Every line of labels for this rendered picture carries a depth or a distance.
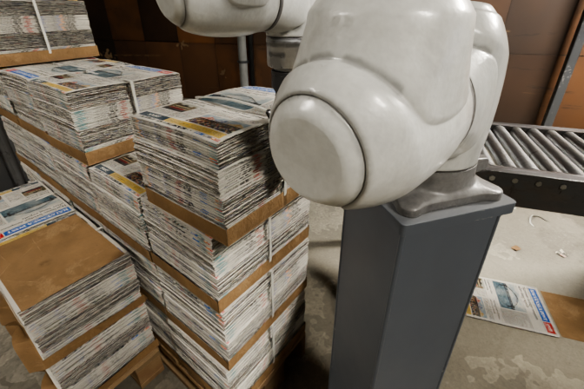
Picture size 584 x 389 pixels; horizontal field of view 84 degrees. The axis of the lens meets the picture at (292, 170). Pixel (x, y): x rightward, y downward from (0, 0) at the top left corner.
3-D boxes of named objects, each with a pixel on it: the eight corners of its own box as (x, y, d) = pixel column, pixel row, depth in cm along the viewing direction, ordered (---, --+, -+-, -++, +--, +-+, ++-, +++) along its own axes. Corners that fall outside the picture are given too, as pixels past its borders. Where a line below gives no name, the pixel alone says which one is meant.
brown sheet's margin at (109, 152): (88, 166, 97) (84, 153, 95) (49, 144, 112) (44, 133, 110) (190, 131, 124) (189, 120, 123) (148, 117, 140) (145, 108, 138)
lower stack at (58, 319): (86, 440, 105) (14, 315, 78) (10, 318, 147) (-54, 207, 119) (167, 367, 127) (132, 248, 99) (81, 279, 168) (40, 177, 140)
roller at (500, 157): (500, 181, 107) (505, 167, 105) (474, 133, 147) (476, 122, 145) (517, 182, 106) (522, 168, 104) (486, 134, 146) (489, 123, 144)
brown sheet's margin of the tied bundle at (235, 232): (227, 247, 65) (225, 230, 63) (147, 201, 80) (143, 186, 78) (277, 211, 76) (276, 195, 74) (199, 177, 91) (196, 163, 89)
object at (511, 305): (463, 316, 147) (464, 314, 146) (454, 272, 171) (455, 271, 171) (559, 339, 137) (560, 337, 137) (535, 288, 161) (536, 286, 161)
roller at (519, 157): (522, 183, 106) (527, 169, 103) (489, 135, 146) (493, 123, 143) (540, 185, 104) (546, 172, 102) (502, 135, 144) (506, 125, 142)
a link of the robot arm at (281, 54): (255, 36, 58) (256, 70, 61) (295, 39, 53) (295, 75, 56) (286, 33, 65) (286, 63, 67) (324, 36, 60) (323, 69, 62)
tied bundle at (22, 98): (49, 145, 113) (24, 78, 103) (20, 128, 129) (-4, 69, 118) (148, 118, 141) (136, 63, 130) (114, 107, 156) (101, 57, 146)
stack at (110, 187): (238, 444, 105) (208, 242, 67) (80, 279, 167) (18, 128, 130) (307, 352, 132) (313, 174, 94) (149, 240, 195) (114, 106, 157)
